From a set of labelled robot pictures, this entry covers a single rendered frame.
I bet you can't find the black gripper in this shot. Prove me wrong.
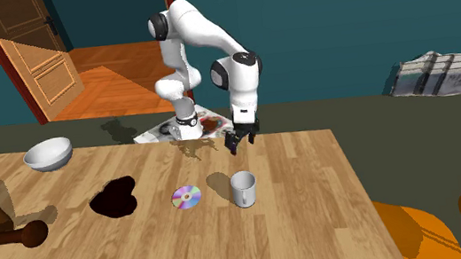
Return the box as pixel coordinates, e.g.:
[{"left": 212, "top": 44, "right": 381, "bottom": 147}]
[{"left": 222, "top": 118, "right": 264, "bottom": 158}]

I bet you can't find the white mug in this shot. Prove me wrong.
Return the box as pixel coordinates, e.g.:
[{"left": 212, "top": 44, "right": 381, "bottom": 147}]
[{"left": 228, "top": 169, "right": 261, "bottom": 210}]

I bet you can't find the grey newspaper bundle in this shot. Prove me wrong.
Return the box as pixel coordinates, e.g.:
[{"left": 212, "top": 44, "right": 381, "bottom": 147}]
[{"left": 385, "top": 47, "right": 461, "bottom": 103}]

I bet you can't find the iridescent compact disc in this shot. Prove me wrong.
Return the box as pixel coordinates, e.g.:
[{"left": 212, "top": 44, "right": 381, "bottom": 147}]
[{"left": 169, "top": 183, "right": 205, "bottom": 212}]

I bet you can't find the white bowl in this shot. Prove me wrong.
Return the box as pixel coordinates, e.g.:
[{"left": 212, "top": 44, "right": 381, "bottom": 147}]
[{"left": 20, "top": 135, "right": 76, "bottom": 176}]

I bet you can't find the brown wooden door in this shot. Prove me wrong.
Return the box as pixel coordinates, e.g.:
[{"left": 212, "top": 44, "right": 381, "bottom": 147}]
[{"left": 0, "top": 0, "right": 89, "bottom": 128}]

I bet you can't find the orange seat wooden chair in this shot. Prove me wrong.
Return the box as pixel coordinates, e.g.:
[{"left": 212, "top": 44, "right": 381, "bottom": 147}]
[{"left": 368, "top": 175, "right": 461, "bottom": 259}]

